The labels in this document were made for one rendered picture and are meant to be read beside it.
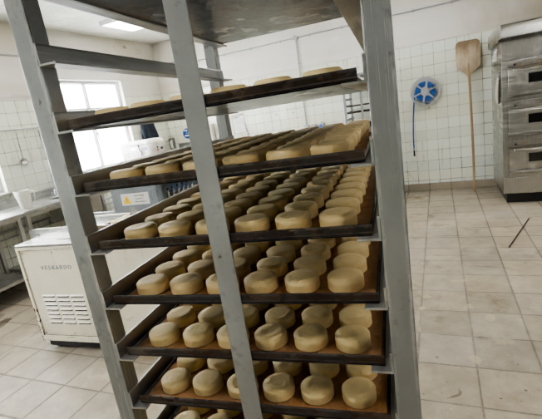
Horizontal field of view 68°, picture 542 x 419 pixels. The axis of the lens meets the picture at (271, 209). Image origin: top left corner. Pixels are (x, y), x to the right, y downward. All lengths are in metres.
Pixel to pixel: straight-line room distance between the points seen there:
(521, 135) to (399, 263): 5.02
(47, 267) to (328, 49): 4.97
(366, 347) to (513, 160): 4.97
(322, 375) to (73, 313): 2.72
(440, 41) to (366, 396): 5.98
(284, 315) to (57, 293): 2.72
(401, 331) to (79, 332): 2.95
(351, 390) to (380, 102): 0.41
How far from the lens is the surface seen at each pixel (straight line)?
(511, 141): 5.47
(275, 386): 0.68
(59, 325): 3.42
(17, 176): 5.69
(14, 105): 5.85
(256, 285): 0.58
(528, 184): 5.59
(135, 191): 2.54
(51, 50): 0.67
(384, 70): 0.46
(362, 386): 0.66
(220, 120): 1.16
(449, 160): 6.46
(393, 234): 0.48
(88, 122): 0.62
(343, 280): 0.55
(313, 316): 0.66
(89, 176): 0.66
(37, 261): 3.29
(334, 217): 0.52
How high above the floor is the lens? 1.47
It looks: 13 degrees down
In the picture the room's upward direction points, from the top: 9 degrees counter-clockwise
